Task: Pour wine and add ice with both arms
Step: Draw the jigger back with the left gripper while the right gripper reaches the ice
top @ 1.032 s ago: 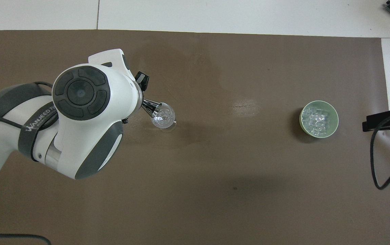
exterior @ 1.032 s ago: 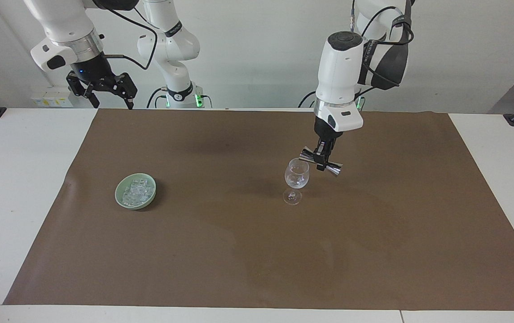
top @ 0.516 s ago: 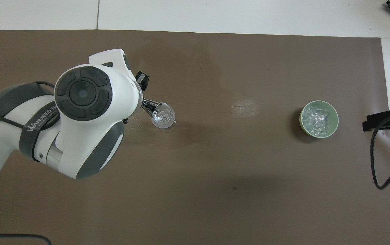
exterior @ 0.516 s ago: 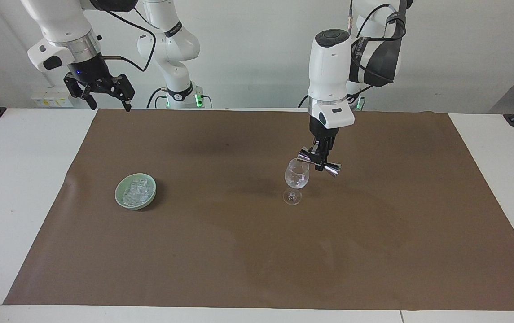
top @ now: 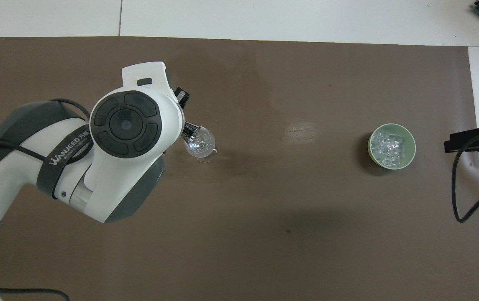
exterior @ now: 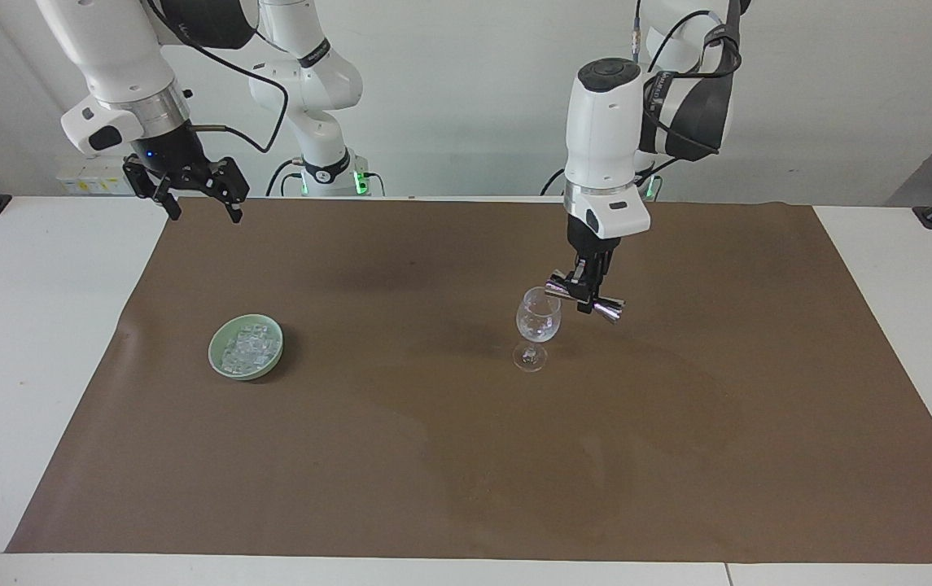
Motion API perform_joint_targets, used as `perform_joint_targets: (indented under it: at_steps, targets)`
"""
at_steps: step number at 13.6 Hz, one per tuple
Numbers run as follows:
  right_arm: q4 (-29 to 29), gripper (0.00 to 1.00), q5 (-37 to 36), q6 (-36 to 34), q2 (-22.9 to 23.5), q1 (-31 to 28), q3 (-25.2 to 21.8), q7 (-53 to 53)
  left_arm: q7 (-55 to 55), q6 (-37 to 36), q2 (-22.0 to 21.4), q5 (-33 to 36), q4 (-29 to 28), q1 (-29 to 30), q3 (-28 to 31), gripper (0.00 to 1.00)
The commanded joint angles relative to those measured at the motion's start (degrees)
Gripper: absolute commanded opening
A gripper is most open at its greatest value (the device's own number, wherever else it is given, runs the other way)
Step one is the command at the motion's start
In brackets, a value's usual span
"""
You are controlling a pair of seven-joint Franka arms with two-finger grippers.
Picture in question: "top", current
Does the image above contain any clear wine glass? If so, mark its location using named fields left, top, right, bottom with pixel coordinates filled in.
left=184, top=126, right=217, bottom=163

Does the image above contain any green bowl of ice cubes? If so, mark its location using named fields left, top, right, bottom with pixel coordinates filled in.
left=367, top=122, right=417, bottom=171

